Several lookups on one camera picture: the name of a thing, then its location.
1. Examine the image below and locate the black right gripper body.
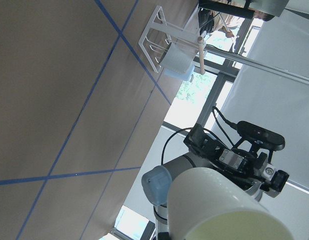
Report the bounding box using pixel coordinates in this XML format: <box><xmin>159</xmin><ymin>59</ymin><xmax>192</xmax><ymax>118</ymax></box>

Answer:
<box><xmin>183</xmin><ymin>123</ymin><xmax>268</xmax><ymax>198</ymax></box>

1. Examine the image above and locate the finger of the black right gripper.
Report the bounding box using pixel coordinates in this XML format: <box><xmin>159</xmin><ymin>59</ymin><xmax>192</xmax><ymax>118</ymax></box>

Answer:
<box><xmin>259</xmin><ymin>163</ymin><xmax>289</xmax><ymax>198</ymax></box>

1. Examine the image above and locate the cream plastic cup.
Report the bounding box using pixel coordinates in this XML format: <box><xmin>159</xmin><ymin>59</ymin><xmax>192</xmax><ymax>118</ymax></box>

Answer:
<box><xmin>167</xmin><ymin>167</ymin><xmax>293</xmax><ymax>240</ymax></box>

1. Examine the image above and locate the grey plastic cup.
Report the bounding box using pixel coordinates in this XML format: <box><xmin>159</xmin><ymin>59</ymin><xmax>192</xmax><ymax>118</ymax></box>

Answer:
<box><xmin>159</xmin><ymin>43</ymin><xmax>194</xmax><ymax>74</ymax></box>

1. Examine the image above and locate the light blue plastic cup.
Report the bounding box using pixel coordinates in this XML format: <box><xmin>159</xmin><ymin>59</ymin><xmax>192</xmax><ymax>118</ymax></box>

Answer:
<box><xmin>163</xmin><ymin>65</ymin><xmax>195</xmax><ymax>82</ymax></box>

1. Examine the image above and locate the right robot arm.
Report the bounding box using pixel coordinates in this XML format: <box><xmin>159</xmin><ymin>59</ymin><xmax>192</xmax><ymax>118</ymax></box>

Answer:
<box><xmin>141</xmin><ymin>121</ymin><xmax>292</xmax><ymax>240</ymax></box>

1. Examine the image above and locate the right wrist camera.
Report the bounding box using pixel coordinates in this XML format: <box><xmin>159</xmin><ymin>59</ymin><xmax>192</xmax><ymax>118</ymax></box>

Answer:
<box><xmin>236</xmin><ymin>121</ymin><xmax>285</xmax><ymax>152</ymax></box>

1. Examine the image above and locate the aluminium frame post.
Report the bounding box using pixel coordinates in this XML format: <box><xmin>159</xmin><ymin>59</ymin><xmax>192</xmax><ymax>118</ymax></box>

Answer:
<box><xmin>204</xmin><ymin>44</ymin><xmax>309</xmax><ymax>85</ymax></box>

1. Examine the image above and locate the white wire cup rack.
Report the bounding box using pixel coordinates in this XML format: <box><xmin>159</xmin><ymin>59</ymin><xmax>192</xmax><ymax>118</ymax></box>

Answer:
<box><xmin>138</xmin><ymin>5</ymin><xmax>207</xmax><ymax>75</ymax></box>

